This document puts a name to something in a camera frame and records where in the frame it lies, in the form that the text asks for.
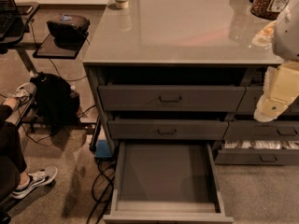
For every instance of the beige yellow gripper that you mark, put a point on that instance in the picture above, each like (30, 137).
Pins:
(287, 34)

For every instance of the grey drawer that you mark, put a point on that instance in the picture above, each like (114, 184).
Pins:
(166, 183)
(244, 153)
(170, 98)
(179, 129)
(254, 130)
(251, 98)

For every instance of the grey drawer cabinet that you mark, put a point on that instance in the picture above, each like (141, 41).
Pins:
(176, 42)

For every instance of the blue box on floor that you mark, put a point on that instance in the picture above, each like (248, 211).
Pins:
(102, 150)

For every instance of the black headset device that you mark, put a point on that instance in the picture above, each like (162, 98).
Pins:
(68, 28)

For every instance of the black backpack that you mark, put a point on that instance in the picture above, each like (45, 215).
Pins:
(57, 103)

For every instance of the dark side shelf tray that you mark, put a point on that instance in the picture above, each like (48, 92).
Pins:
(53, 48)

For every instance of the grey raised sneaker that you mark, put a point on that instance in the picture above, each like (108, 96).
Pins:
(23, 94)

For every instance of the grey sneaker on floor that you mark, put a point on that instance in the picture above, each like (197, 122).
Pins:
(30, 181)

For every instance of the black laptop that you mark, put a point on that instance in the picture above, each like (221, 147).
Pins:
(8, 14)

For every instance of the person leg black trousers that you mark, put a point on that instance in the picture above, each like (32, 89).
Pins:
(10, 149)

